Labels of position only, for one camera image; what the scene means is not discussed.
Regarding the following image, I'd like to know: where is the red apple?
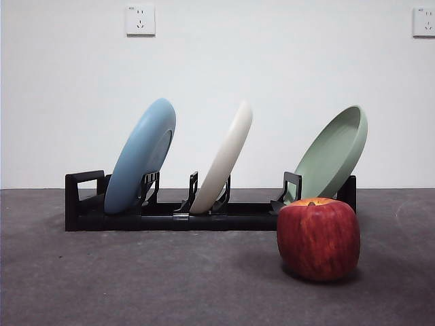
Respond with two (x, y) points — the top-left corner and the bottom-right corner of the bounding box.
(276, 197), (361, 282)

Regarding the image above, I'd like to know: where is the white plate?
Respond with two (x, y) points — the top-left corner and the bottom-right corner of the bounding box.
(189, 100), (254, 214)

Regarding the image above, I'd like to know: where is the blue plate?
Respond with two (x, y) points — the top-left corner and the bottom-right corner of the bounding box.
(103, 97), (177, 215)

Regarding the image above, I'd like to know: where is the green plate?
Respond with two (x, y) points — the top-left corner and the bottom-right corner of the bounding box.
(292, 104), (369, 202)

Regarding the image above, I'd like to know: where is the black plate rack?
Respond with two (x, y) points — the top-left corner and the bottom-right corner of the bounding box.
(64, 169), (357, 232)

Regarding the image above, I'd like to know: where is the white wall socket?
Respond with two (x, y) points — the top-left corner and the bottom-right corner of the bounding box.
(413, 7), (435, 38)
(126, 3), (156, 37)

